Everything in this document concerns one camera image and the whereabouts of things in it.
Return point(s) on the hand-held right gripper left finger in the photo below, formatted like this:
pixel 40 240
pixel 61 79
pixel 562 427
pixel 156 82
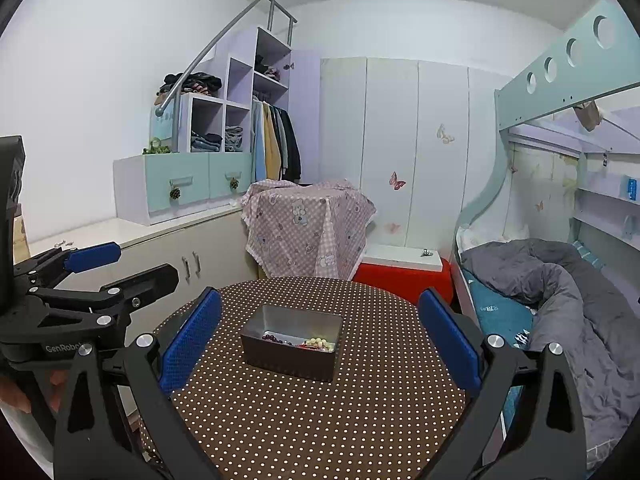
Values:
pixel 192 342

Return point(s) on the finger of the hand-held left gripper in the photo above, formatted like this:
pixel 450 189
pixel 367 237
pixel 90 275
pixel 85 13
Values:
pixel 150 280
pixel 95 256

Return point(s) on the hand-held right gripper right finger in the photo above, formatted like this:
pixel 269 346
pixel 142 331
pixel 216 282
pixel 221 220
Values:
pixel 447 342

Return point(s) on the metal tin box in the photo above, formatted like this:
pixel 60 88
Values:
pixel 285 360

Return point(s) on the red yellow knot charm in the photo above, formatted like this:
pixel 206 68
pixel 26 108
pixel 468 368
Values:
pixel 302 345

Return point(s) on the person's left forearm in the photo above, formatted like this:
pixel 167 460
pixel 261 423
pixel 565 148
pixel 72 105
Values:
pixel 20 435

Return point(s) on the person's left hand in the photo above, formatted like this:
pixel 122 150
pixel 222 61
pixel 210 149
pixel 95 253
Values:
pixel 12 392

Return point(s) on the white low cabinet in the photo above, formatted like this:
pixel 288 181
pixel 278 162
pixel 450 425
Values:
pixel 150 240

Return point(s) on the teal bedsheet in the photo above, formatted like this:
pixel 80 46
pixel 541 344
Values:
pixel 495 310

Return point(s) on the red storage box white lid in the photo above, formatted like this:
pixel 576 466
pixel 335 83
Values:
pixel 400 275

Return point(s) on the pinecone drawer knob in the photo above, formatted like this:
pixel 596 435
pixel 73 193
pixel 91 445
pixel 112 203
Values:
pixel 175 193
pixel 234 183

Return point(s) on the metal binder clip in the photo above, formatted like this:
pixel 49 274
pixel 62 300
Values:
pixel 426 253

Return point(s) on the teal drawer unit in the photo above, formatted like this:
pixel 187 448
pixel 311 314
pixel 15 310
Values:
pixel 165 170

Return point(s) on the green plant decoration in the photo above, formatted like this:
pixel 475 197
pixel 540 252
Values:
pixel 157 147

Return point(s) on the faint butterfly sticker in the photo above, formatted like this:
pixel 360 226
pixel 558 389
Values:
pixel 392 227

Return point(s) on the brown polka dot tablecloth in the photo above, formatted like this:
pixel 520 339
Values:
pixel 310 420

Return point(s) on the light blue box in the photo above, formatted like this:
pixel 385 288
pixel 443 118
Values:
pixel 162 125

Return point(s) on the folded dark jeans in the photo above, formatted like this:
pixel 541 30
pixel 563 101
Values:
pixel 205 141

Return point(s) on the grey duvet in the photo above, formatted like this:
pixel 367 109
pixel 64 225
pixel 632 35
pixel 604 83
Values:
pixel 600 335

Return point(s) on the pink checked bear cloth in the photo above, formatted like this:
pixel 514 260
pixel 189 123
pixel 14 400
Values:
pixel 300 220

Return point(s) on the folded light jeans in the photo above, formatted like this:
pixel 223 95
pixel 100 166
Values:
pixel 234 138

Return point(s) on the pink butterfly sticker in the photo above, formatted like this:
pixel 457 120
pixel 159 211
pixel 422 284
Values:
pixel 397 181

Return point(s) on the hanging light blue shirt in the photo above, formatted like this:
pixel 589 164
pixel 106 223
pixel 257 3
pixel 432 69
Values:
pixel 257 145

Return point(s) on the hanging yellow garment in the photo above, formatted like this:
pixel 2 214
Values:
pixel 272 150

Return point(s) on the hanging black jacket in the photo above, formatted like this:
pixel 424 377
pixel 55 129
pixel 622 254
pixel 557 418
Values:
pixel 292 150

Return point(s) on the pile of dark clothes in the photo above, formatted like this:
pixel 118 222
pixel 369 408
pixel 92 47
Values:
pixel 200 81

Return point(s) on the pale butterfly sticker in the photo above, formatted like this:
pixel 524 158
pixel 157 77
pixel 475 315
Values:
pixel 445 135

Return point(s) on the lilac stair shelf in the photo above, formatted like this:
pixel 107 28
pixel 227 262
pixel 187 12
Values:
pixel 237 75

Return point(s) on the white wardrobe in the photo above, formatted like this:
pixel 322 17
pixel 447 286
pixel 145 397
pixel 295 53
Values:
pixel 390 110

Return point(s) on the small blue box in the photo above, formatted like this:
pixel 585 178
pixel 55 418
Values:
pixel 631 187

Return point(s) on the folded clothes in cubby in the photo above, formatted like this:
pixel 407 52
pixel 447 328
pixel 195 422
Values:
pixel 265 67

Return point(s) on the grey metal handrail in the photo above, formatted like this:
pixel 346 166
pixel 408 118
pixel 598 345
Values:
pixel 225 37

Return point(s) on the brown paper bag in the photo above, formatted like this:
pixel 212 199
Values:
pixel 589 115

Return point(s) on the lilac wall shelf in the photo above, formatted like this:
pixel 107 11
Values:
pixel 610 195

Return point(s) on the teal bunk bed frame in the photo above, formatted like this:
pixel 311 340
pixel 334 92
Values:
pixel 515 105

